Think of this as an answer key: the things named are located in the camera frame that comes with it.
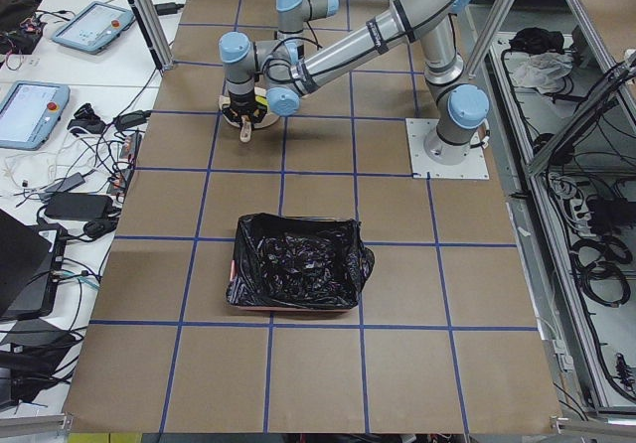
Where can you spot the black power adapter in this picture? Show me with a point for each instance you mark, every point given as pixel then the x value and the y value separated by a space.
pixel 77 207

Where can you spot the teach pendant near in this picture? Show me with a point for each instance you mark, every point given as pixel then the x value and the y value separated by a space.
pixel 29 112

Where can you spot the black laptop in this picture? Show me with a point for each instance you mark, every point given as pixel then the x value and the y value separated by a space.
pixel 31 257

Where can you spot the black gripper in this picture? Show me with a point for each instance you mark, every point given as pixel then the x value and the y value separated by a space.
pixel 243 105

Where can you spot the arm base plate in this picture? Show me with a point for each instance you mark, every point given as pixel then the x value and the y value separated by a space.
pixel 431 158

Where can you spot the teach pendant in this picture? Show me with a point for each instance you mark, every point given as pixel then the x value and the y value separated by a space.
pixel 94 27
pixel 29 112

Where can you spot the teach pendant far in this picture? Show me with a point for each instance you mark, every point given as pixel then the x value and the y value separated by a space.
pixel 94 27

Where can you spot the white cloth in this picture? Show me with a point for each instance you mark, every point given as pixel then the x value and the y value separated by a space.
pixel 544 72

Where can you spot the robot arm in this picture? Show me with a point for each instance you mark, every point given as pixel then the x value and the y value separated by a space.
pixel 292 15
pixel 266 80

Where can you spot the white dustpan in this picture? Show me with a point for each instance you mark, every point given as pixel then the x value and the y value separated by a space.
pixel 245 130

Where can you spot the aluminium frame post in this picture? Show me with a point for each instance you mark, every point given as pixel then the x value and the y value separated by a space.
pixel 152 33

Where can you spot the black trash bag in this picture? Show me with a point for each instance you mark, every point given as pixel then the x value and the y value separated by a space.
pixel 303 262

